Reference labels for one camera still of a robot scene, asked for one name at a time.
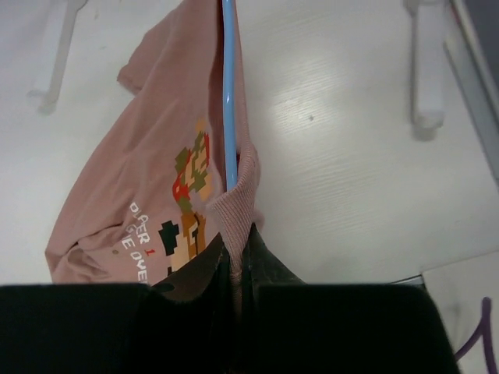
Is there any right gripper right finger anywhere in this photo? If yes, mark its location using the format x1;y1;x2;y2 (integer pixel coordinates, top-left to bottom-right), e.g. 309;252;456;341
242;228;458;373

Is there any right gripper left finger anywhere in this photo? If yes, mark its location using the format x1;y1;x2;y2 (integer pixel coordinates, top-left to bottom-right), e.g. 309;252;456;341
1;237;232;373

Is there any pink t shirt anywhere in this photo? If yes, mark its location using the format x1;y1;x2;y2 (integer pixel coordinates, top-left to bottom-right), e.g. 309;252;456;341
45;1;260;284

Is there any blue wire hanger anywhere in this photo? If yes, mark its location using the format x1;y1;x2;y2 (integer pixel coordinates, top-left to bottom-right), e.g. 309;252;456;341
221;0;238;191

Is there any white clothes rack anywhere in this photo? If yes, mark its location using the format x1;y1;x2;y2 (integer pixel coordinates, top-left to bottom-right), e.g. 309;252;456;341
28;1;445;130

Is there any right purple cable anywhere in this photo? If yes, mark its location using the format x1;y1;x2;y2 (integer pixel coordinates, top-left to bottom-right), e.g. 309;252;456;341
455;296;493;363

